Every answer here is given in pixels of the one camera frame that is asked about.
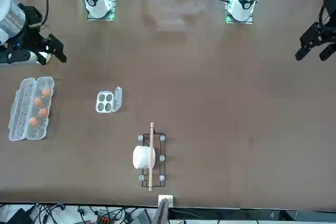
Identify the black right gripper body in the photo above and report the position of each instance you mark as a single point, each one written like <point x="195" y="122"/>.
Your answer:
<point x="31" y="24"/>

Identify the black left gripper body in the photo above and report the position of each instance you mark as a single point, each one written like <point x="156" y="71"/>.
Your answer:
<point x="331" y="11"/>

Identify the brown egg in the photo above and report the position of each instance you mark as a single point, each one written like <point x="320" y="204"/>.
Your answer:
<point x="38" y="101"/>
<point x="46" y="93"/>
<point x="34" y="122"/>
<point x="43" y="112"/>

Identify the transparent twelve-slot egg tray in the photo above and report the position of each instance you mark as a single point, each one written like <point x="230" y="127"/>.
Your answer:
<point x="21" y="108"/>

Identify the small four-slot egg tray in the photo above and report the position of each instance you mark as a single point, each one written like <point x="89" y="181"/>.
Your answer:
<point x="104" y="102"/>

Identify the white cup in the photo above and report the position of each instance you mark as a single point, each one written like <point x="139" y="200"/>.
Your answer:
<point x="140" y="157"/>

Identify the red black power strip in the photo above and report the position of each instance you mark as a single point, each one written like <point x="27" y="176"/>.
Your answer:
<point x="105" y="218"/>

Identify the aluminium profile post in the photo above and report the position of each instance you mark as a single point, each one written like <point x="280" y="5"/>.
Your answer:
<point x="161" y="213"/>

